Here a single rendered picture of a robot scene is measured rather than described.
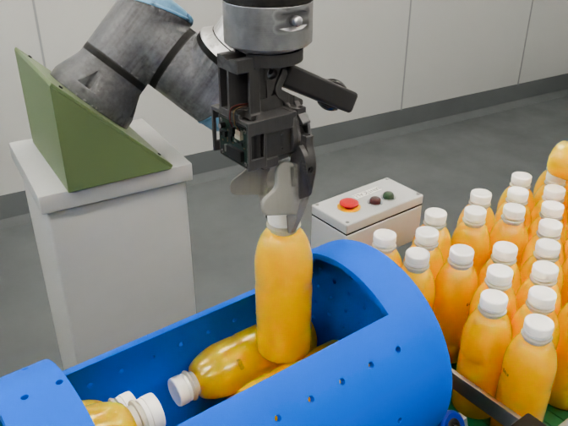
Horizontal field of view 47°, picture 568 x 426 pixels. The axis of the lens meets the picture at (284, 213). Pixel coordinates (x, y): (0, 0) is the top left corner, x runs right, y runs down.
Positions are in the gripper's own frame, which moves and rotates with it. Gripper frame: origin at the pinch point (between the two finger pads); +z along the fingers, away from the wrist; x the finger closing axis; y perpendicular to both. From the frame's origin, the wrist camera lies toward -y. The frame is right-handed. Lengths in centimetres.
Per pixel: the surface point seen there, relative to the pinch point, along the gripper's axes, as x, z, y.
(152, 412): 7.4, 12.6, 22.2
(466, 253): 0.8, 18.7, -36.4
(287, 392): 14.9, 10.7, 10.7
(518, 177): -11, 19, -67
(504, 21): -229, 63, -371
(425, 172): -179, 129, -243
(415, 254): -3.8, 18.8, -29.3
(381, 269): 8.2, 7.0, -8.7
